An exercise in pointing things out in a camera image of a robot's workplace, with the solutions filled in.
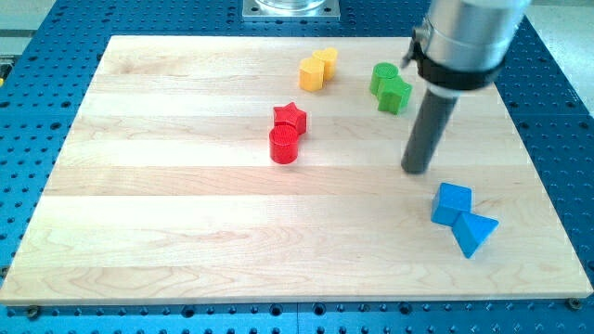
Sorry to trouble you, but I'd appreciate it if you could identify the silver robot arm cylinder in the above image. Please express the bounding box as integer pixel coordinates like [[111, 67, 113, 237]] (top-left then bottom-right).
[[424, 0, 530, 62]]

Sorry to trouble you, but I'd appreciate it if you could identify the red star block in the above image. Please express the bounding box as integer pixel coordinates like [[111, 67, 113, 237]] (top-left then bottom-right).
[[273, 102, 307, 135]]

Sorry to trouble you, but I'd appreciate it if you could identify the yellow heart block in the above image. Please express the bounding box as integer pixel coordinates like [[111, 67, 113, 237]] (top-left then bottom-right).
[[312, 47, 338, 81]]

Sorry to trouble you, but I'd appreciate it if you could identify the green star block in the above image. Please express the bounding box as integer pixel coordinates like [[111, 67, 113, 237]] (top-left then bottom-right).
[[376, 76, 412, 115]]

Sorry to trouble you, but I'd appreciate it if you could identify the red cylinder block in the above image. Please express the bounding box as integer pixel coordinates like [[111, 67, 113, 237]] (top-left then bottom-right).
[[269, 125, 299, 164]]

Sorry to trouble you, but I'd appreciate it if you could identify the yellow hexagon block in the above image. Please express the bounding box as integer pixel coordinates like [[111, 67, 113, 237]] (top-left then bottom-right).
[[299, 58, 325, 92]]

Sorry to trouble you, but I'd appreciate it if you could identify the light wooden board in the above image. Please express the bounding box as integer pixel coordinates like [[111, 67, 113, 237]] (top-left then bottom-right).
[[1, 36, 592, 306]]

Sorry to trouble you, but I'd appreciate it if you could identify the green cylinder block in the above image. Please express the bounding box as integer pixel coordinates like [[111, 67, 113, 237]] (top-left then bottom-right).
[[369, 62, 399, 96]]

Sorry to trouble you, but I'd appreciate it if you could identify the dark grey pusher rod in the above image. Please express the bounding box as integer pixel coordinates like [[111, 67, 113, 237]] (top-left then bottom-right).
[[401, 85, 460, 174]]

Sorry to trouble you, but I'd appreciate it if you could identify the blue cube block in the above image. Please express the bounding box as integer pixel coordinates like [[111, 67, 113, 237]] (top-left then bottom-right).
[[431, 183, 472, 227]]

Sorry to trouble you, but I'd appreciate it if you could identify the blue triangle block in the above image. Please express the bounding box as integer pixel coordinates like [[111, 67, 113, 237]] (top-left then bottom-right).
[[452, 212, 498, 258]]

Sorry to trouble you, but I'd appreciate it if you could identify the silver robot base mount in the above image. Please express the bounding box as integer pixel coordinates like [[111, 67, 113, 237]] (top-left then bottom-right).
[[241, 0, 341, 20]]

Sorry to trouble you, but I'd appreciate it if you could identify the black clamp ring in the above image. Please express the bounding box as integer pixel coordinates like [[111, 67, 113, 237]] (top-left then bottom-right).
[[401, 26, 505, 92]]

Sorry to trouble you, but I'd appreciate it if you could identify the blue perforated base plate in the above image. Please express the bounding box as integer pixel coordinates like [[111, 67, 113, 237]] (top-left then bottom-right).
[[1, 1, 593, 333]]

